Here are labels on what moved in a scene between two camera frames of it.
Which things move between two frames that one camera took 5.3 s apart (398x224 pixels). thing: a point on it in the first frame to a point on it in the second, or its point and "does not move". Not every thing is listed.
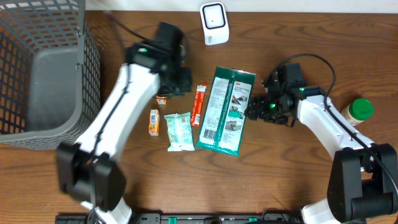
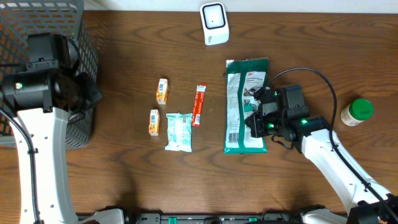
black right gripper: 259,109 to 257,125
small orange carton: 154,122 does not move
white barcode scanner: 214,22 does not move
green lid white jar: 358,111 does not move
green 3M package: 228,102 to 244,77
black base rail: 188,218 does not move
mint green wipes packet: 180,133 does not move
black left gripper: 186,89 to 85,82
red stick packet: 198,105 does not move
